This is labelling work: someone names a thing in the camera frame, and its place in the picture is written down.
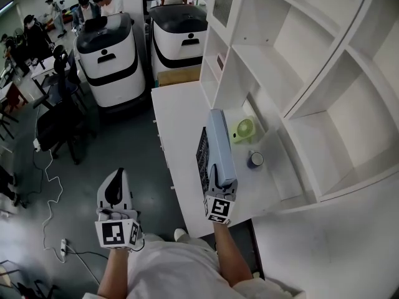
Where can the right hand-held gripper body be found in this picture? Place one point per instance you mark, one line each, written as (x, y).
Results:
(219, 209)

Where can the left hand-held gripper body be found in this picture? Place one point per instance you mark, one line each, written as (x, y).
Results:
(113, 232)

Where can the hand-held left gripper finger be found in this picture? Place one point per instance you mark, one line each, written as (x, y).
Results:
(101, 198)
(127, 198)

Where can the black mesh file holder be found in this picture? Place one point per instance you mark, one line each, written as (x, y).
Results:
(202, 157)

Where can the person's left forearm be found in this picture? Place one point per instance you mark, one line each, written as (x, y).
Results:
(113, 273)

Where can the person's right forearm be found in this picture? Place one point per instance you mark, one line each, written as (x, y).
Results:
(232, 257)

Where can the brown cardboard box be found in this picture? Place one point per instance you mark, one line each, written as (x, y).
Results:
(177, 76)

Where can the blue cup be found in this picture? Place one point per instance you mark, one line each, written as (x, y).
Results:
(255, 160)

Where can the person's right white shoe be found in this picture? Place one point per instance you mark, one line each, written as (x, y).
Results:
(180, 235)

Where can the white power strip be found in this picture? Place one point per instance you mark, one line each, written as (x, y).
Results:
(63, 247)

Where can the small green desk fan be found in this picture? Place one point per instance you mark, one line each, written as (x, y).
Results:
(244, 129)

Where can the person's white shirt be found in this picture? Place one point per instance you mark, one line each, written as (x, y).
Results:
(174, 269)

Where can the white desk with drawers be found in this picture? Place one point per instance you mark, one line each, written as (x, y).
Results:
(180, 120)

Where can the black office chair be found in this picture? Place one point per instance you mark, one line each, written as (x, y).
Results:
(59, 126)

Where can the white plug adaptor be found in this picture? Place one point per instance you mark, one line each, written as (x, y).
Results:
(37, 144)

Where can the black folding stand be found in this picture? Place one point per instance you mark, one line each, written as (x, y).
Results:
(25, 288)

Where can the white and black delivery robot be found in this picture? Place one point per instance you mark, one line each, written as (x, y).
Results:
(177, 42)
(112, 70)

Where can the red-brown small table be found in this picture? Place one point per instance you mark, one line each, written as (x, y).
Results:
(14, 92)

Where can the white table with black legs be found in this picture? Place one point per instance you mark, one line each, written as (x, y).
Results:
(45, 68)

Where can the white shelf unit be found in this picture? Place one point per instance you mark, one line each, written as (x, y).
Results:
(280, 55)

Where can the colourful cushions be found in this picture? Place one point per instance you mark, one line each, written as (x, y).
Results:
(69, 13)

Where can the ceiling light strip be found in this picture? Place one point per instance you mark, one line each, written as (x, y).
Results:
(6, 6)

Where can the small grey wall socket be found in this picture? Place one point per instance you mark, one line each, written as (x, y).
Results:
(221, 61)

